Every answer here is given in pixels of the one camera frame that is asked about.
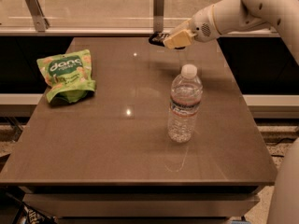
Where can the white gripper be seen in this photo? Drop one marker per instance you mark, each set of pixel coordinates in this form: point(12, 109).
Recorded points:
point(203, 28)

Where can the black rxbar chocolate bar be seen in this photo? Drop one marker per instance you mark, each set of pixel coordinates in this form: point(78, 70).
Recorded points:
point(157, 39)

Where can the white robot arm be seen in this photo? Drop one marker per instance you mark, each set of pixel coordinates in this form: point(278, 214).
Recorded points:
point(242, 15)

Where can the green rice chip bag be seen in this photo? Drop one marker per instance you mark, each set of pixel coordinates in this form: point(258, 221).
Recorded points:
point(69, 76)

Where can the clear plastic water bottle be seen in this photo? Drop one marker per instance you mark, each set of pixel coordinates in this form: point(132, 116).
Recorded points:
point(185, 98)

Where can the glass railing panel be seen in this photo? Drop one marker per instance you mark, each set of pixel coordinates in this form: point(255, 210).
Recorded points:
point(99, 13)

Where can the dark box under table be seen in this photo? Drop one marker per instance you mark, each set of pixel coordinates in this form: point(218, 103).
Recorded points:
point(28, 215)

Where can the middle metal railing bracket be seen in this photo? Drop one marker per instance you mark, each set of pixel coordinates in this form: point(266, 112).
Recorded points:
point(158, 15)

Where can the metal railing bracket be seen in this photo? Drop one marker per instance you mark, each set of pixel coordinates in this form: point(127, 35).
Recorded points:
point(40, 21)
point(158, 15)

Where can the left metal railing bracket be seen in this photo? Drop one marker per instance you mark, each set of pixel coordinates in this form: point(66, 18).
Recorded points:
point(40, 21)

